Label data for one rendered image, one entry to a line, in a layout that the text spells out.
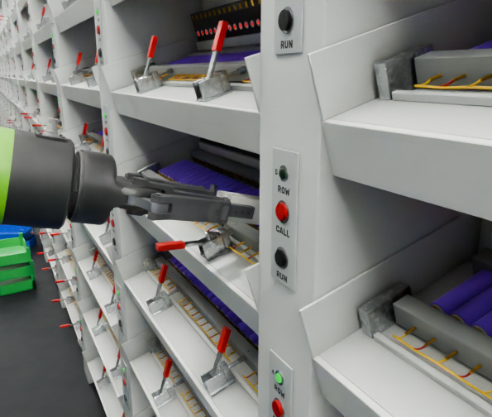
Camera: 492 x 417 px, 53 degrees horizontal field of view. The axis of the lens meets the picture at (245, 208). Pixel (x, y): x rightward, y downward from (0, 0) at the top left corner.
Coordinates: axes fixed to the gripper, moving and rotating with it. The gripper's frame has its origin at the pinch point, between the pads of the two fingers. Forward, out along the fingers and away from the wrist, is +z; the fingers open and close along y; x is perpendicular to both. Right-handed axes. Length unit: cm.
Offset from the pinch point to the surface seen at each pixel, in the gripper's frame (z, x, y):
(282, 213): -5.2, -3.1, -16.3
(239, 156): 11.4, -4.1, 27.7
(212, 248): -1.3, 6.5, 3.8
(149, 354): 10, 46, 48
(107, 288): 8, 46, 89
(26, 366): -5, 102, 142
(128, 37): -7, -21, 50
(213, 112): -6.7, -10.3, -0.2
